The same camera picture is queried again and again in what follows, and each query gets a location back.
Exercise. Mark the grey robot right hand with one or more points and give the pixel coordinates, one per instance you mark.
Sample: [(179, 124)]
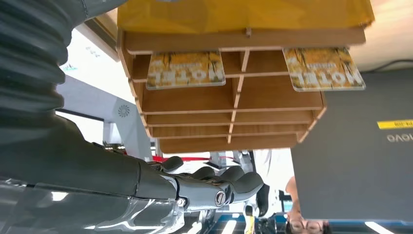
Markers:
[(96, 181)]

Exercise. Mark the grey white card reader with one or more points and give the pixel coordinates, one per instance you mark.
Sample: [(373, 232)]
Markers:
[(93, 64)]

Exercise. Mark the person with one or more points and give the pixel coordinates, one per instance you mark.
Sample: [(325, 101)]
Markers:
[(274, 168)]

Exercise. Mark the grey kiosk stand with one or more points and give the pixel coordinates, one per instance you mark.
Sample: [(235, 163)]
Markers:
[(129, 129)]

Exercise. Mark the black office chair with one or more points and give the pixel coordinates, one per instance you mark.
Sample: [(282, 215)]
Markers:
[(263, 200)]

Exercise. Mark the grey laptop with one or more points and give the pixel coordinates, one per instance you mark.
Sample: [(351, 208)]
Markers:
[(355, 161)]

